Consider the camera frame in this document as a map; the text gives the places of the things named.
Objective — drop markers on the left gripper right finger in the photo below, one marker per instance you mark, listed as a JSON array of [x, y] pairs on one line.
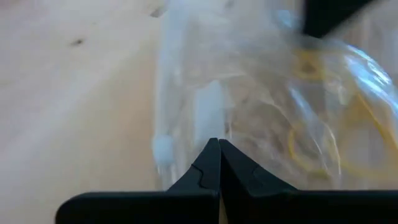
[[255, 199]]

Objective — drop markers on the yellow rubber band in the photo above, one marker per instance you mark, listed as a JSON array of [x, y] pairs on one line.
[[293, 155], [300, 70], [382, 127]]

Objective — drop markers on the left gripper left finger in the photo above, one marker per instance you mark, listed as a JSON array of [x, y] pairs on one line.
[[186, 202]]

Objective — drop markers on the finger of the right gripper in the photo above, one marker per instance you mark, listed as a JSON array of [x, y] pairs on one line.
[[326, 15]]

